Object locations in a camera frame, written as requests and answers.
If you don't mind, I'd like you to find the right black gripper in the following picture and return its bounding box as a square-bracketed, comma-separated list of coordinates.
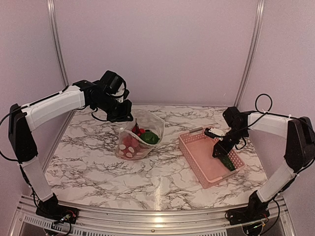
[212, 126, 248, 157]

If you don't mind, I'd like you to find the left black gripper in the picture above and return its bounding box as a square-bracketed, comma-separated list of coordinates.
[93, 93, 133, 122]

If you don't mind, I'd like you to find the dark green cucumber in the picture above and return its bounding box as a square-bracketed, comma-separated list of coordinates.
[219, 156, 236, 171]

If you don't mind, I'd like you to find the bunch of red strawberries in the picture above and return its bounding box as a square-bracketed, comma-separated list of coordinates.
[131, 121, 146, 137]

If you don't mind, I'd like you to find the pink plastic basket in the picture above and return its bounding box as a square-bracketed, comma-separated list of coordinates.
[179, 127, 246, 189]

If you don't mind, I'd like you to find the clear zip top bag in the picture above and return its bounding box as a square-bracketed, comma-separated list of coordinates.
[115, 109, 165, 160]

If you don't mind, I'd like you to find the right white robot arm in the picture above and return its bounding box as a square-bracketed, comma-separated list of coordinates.
[212, 131, 315, 214]

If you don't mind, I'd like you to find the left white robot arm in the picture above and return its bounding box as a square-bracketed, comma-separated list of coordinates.
[8, 71, 133, 219]

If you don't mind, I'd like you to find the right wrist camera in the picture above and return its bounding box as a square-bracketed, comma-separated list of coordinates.
[204, 128, 225, 140]

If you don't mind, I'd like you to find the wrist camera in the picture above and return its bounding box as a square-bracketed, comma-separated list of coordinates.
[113, 82, 129, 103]
[204, 128, 225, 140]

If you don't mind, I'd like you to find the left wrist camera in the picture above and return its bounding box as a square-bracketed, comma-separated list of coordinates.
[113, 82, 129, 103]

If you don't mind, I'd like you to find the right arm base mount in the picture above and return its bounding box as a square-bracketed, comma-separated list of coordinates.
[225, 191, 270, 225]

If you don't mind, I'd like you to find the front aluminium rail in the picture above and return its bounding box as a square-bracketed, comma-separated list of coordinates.
[14, 194, 296, 236]

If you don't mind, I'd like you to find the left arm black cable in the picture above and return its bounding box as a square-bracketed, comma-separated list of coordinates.
[0, 109, 25, 162]

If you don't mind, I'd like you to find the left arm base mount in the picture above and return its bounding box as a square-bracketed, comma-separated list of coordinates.
[35, 194, 79, 224]

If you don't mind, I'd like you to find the left aluminium frame post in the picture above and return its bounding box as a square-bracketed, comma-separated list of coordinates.
[47, 0, 69, 87]

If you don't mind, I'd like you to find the aluminium frame post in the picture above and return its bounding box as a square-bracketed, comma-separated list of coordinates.
[234, 0, 265, 107]
[47, 0, 69, 87]

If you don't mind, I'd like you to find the right aluminium frame post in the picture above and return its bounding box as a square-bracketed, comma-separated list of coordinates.
[234, 0, 265, 107]

